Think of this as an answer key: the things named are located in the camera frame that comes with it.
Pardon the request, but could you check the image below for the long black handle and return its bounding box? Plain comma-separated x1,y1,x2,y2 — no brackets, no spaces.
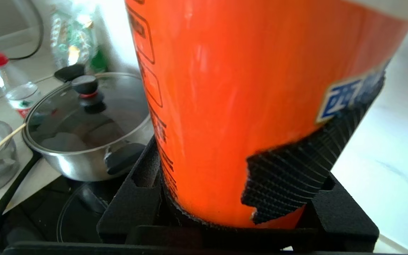
0,151,42,255

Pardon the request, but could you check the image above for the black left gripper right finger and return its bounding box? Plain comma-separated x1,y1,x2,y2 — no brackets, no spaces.
296,174,380,248

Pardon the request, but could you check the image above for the wooden stick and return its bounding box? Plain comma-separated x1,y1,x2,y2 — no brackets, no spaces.
0,123,27,167

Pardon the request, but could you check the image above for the black induction cooktop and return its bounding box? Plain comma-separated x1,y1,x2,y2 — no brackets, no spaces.
0,174,162,255

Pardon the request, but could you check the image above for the stainless steel pot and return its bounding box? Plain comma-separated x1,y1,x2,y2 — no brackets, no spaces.
22,64,155,182

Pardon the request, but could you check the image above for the green printed plastic bag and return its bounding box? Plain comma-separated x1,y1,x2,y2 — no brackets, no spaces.
50,0,109,73

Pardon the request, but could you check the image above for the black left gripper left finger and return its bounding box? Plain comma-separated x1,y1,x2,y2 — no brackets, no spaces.
97,136,164,245

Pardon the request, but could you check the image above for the thin black power cable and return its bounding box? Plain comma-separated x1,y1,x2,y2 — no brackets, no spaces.
0,0,45,71

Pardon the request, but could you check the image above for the orange dish soap bottle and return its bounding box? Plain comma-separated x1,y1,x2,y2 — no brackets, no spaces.
124,0,408,229

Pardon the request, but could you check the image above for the red capped water bottle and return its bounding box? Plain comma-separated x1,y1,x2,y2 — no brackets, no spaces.
0,52,43,119

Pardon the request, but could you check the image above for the glass pot lid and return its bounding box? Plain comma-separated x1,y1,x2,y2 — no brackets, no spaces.
23,73,154,154

